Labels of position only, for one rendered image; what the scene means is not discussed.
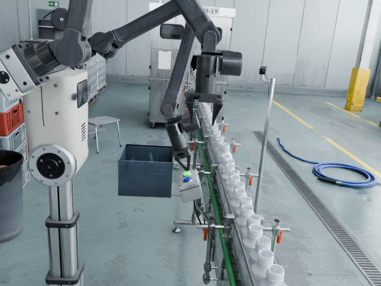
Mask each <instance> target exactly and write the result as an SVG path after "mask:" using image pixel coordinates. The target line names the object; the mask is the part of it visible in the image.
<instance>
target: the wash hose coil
mask: <svg viewBox="0 0 381 286"><path fill-rule="evenodd" d="M276 139H277V140H278V141H279V142H280V145H281V146H282V147H283V150H284V151H285V152H287V153H289V154H290V155H291V156H292V157H294V158H297V159H300V160H301V161H305V162H309V163H315V164H317V165H315V166H314V168H313V169H312V171H313V173H314V174H315V175H316V176H317V179H318V180H321V181H324V182H330V183H333V184H336V185H339V186H345V187H352V188H368V187H372V186H374V185H376V183H377V179H376V177H375V176H374V175H373V174H372V173H370V172H368V171H366V170H364V169H361V168H359V167H356V166H352V165H347V164H344V163H336V162H323V163H322V162H313V161H308V160H305V159H302V158H299V157H297V156H294V155H292V154H291V153H290V152H289V151H287V150H286V149H285V147H284V146H283V145H282V144H281V140H280V138H279V137H277V138H276ZM325 167H341V168H346V169H351V170H354V171H357V172H359V173H361V174H363V175H365V176H367V177H368V179H366V180H364V181H359V182H351V181H345V180H339V179H335V178H331V177H329V176H326V175H324V174H323V173H322V172H321V171H320V170H321V169H323V168H325ZM318 169H319V171H318ZM370 181H371V182H370Z"/></svg>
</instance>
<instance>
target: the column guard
mask: <svg viewBox="0 0 381 286"><path fill-rule="evenodd" d="M370 70H371V69H357V68H352V74H351V77H350V83H349V88H348V94H347V98H346V100H347V102H346V105H345V108H344V109H345V110H348V111H354V112H362V108H363V103H364V99H365V95H366V88H367V84H368V81H369V76H370Z"/></svg>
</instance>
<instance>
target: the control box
mask: <svg viewBox="0 0 381 286"><path fill-rule="evenodd" d="M189 171H190V174H189V175H183V173H179V174H178V188H179V191H180V195H181V198H182V201H183V203H186V202H189V201H192V200H193V203H194V209H195V211H196V215H197V218H198V221H199V223H200V225H202V223H201V221H200V218H199V216H198V213H197V209H196V207H197V208H198V210H199V211H200V213H201V214H202V216H203V218H204V225H205V221H206V222H207V223H208V221H209V219H208V217H207V215H206V214H205V212H204V207H202V208H201V207H200V205H199V203H198V199H200V198H203V195H202V188H201V182H200V179H199V176H198V173H197V169H193V170H189ZM186 177H191V180H189V181H187V182H185V181H184V178H186Z"/></svg>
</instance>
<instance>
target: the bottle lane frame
mask: <svg viewBox="0 0 381 286"><path fill-rule="evenodd" d="M194 134H195V136H197V137H198V141H199V142H202V138H201V134H200V131H199V130H195V131H194ZM202 148H204V146H203V144H198V150H197V152H199V151H200V158H199V157H198V155H199V154H196V157H197V163H201V162H203V165H204V172H209V168H208V163H207V160H206V155H205V152H204V151H203V149H202ZM210 179H211V176H210V175H204V177H203V180H202V194H203V198H204V203H208V202H209V198H210V197H211V201H210V204H208V205H207V204H205V211H206V212H207V211H208V207H209V206H210V213H206V215H207V217H208V219H209V217H210V216H213V217H215V219H214V224H215V225H221V226H223V225H222V221H221V217H220V214H219V209H218V205H217V201H216V197H215V193H214V188H213V185H212V184H211V182H210ZM223 235H224V230H223V229H215V231H214V234H213V237H214V255H213V259H214V266H215V267H220V266H221V261H222V258H223V259H224V266H223V269H222V268H221V269H215V273H216V277H217V278H220V272H221V270H222V271H223V276H222V281H221V280H218V281H217V284H218V286H237V284H236V282H238V281H236V280H235V275H234V273H237V272H234V271H233V268H232V265H233V264H232V263H231V259H230V258H231V257H232V256H230V255H229V249H228V247H227V243H225V242H224V239H223Z"/></svg>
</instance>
